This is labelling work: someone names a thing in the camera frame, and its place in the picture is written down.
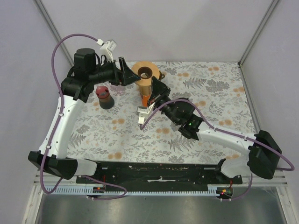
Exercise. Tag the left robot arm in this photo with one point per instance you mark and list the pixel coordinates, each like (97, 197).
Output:
(51, 157)

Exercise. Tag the green glass coffee dripper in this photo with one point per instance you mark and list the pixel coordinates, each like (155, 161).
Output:
(161, 76)

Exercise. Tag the white cable duct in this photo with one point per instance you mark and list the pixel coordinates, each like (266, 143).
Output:
(97, 190)

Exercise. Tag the aluminium frame rail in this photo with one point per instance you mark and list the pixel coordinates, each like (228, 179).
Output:
(53, 29)

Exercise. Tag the red capped dark bottle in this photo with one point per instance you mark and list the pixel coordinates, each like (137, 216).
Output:
(106, 101)

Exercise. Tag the orange coffee filter box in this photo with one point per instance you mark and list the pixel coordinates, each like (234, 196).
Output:
(145, 99)

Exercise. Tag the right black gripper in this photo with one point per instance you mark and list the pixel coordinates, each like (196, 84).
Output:
(159, 91)

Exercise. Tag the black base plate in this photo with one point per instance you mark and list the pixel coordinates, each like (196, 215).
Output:
(161, 176)

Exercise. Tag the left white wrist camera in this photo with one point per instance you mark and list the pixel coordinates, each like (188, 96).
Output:
(107, 48)

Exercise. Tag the floral tablecloth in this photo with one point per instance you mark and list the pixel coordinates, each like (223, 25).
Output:
(113, 135)

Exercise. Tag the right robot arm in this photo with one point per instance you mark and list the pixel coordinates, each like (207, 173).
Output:
(260, 153)

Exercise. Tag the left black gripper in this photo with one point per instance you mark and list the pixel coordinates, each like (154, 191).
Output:
(124, 76)

